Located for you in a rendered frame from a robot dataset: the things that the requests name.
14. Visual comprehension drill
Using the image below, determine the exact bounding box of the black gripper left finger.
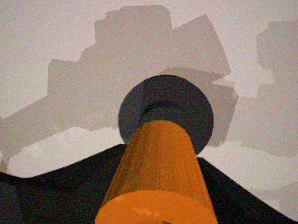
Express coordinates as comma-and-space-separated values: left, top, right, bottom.
0, 144, 126, 224

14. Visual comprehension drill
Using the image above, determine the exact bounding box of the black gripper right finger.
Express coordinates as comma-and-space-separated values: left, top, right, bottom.
196, 156, 298, 224

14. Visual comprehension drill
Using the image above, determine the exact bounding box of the orange knob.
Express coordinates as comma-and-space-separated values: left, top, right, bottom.
94, 120, 218, 224

